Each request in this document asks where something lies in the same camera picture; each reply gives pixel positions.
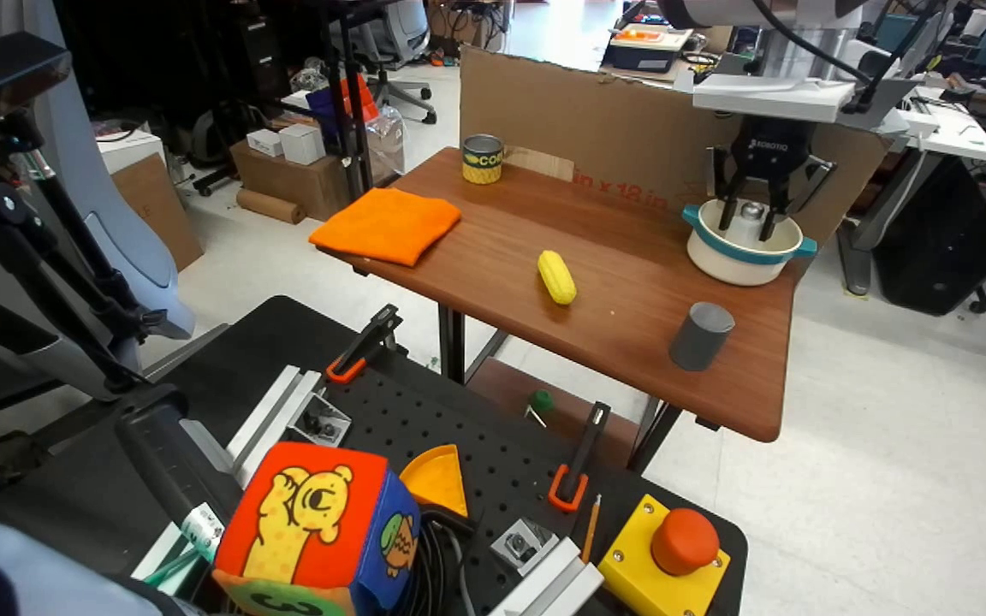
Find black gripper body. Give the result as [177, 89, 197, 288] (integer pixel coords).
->
[722, 117, 820, 192]

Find colourful plush bear cube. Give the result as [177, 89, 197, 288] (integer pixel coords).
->
[210, 438, 426, 616]

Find small green object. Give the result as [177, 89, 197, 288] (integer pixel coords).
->
[520, 385, 561, 435]

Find orange folded cloth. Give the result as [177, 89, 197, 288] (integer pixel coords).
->
[309, 186, 465, 269]

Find yellow orange wedge piece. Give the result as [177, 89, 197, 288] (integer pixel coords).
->
[399, 442, 477, 519]

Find tall brown cardboard box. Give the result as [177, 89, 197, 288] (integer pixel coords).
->
[95, 127, 210, 272]

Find black cable bundle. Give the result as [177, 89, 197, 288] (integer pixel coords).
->
[409, 510, 484, 616]

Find yellow toy corn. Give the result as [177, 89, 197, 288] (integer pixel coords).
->
[536, 245, 581, 308]

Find low brown cardboard box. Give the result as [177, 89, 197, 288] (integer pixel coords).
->
[226, 141, 358, 224]

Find yellow emergency stop button box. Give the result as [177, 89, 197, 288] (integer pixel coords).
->
[595, 491, 737, 616]

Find green white strap piece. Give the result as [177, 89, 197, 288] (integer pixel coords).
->
[132, 500, 230, 601]

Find blue grey office chair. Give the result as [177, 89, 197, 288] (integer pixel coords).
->
[0, 0, 198, 343]

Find white office desk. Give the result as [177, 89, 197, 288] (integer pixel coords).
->
[872, 80, 986, 165]

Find brown cardboard panel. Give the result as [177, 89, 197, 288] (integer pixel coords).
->
[456, 48, 894, 245]

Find grey cylindrical cup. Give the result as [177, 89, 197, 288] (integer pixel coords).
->
[667, 299, 740, 374]

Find white small boxes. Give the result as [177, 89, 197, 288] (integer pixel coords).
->
[245, 121, 328, 170]

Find small flat wooden block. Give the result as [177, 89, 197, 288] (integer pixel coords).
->
[500, 143, 580, 187]

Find black table leg frame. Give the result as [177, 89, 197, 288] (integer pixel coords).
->
[435, 299, 727, 479]

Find printed marker tag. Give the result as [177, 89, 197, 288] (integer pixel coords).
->
[287, 389, 358, 450]
[485, 515, 561, 577]

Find black orange spring clamp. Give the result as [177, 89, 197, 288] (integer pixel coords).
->
[321, 301, 409, 389]
[545, 396, 613, 515]

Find small green-lidded jar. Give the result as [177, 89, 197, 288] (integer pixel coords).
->
[459, 131, 512, 187]

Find wooden pencil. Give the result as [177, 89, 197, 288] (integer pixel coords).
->
[580, 490, 610, 564]

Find black perforated base board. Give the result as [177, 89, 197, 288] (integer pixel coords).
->
[0, 291, 753, 616]

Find aluminium profile rail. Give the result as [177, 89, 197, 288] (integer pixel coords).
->
[491, 534, 610, 616]
[224, 364, 327, 485]

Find black camera tripod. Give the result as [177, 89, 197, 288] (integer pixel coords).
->
[0, 29, 197, 505]

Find white pot with teal rim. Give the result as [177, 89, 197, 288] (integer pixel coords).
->
[677, 194, 823, 291]

